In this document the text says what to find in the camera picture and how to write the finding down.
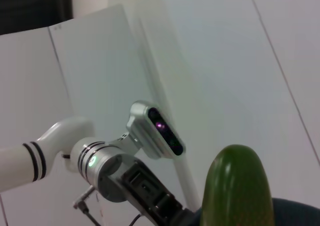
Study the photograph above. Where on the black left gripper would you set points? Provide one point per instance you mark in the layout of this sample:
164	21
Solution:
150	196

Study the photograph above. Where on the green cucumber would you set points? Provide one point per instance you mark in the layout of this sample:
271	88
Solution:
235	186

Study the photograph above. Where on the dark teal insulated lunch bag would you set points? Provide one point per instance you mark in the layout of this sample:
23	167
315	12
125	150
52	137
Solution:
295	213

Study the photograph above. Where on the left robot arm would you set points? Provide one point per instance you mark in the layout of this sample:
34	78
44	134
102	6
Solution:
25	161

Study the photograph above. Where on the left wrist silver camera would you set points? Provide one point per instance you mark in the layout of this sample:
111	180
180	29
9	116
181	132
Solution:
142	126

